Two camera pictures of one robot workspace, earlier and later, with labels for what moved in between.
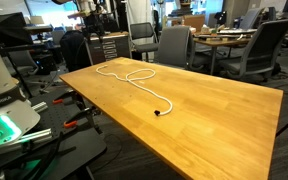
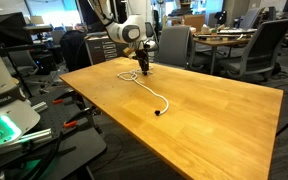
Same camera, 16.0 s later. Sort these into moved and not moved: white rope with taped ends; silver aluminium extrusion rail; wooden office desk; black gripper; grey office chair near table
Moved: white rope with taped ends; black gripper
Not moved: silver aluminium extrusion rail; grey office chair near table; wooden office desk
